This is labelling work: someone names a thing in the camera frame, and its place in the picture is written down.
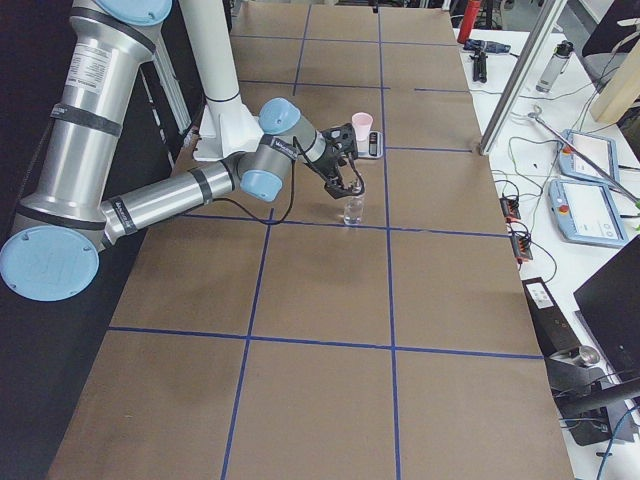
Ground pink cup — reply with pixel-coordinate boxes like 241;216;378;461
351;112;373;142

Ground black box with label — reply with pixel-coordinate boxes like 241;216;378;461
522;277;581;357

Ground blue teach pendant near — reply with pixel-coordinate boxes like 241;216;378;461
548;179;629;248

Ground grey water bottle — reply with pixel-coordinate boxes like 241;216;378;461
536;40;574;93

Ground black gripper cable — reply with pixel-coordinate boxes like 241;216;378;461
204;137;301;226

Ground brown paper table cover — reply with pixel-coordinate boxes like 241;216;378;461
48;2;573;479

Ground white digital kitchen scale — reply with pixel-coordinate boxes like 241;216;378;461
356;130;384;159

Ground metal reacher grabber tool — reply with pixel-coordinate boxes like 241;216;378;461
527;105;639;207

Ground blue teach pendant far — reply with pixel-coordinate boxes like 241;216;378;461
558;129;620;181

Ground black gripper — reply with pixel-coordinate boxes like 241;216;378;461
313;152;364;199

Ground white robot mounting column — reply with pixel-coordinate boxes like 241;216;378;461
180;0;263;162

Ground black folded tripod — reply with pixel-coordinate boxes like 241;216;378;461
471;47;488;83

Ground aluminium frame post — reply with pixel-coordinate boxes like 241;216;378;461
478;0;567;155

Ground black monitor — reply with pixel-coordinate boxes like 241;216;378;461
574;237;640;370

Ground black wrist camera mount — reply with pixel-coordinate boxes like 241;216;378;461
321;123;358;159

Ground blue teach pendant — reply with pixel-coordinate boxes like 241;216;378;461
548;179;629;248
558;129;620;181

